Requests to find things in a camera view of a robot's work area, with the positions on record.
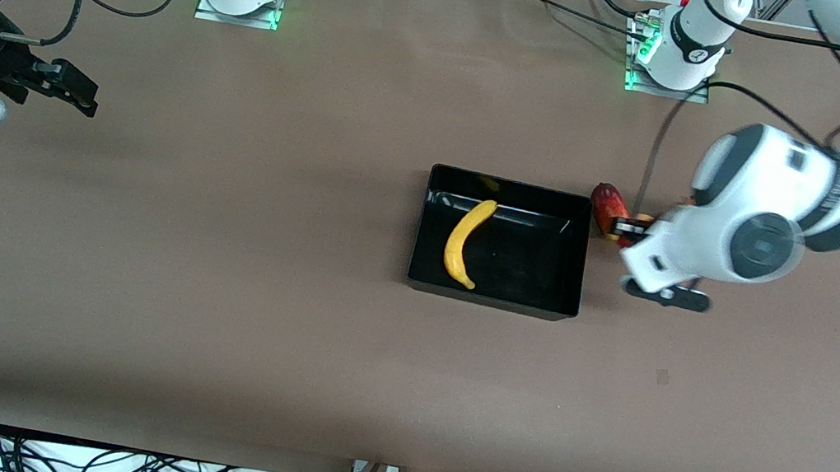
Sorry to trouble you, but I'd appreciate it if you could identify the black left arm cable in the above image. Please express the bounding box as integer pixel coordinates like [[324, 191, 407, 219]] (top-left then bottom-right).
[[634, 0, 840, 245]]

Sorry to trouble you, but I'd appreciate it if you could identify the short black table cable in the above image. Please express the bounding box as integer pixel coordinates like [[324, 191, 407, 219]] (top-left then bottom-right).
[[579, 0, 646, 20]]

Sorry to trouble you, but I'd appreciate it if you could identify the black rectangular plastic box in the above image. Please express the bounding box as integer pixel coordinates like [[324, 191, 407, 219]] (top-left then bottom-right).
[[403, 160, 599, 325]]

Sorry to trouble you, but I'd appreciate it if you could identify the yellow banana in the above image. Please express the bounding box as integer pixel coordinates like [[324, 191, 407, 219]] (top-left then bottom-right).
[[438, 194, 499, 293]]

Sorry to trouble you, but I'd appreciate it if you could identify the aluminium frame strut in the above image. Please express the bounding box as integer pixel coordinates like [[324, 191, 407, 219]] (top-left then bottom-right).
[[752, 0, 797, 26]]

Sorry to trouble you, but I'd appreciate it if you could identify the long black table cable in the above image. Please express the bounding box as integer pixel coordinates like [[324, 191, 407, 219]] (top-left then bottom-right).
[[502, 0, 654, 41]]

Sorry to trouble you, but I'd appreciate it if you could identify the red yellow mango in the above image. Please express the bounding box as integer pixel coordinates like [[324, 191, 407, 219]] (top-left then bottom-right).
[[586, 180, 636, 239]]

